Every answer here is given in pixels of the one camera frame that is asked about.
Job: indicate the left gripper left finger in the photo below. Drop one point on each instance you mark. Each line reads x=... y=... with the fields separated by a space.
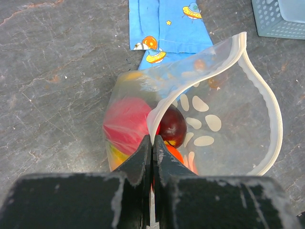
x=116 y=200

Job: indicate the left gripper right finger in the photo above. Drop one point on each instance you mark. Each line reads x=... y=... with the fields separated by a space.
x=184 y=200

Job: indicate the orange fruit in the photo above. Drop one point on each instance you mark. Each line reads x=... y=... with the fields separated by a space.
x=188 y=161

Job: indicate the green orange mango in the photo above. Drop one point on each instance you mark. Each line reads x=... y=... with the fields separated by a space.
x=115 y=156

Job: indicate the red apple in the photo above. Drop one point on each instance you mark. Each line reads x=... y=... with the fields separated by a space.
x=125 y=123

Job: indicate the clear zip top bag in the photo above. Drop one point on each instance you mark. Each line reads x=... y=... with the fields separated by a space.
x=234 y=123

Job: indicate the dark red purple fruit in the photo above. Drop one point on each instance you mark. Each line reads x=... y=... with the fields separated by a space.
x=172 y=127

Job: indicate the blue patterned cloth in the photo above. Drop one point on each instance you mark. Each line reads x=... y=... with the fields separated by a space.
x=166 y=30

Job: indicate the light blue plastic basket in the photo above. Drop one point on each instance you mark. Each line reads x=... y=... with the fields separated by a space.
x=280 y=18

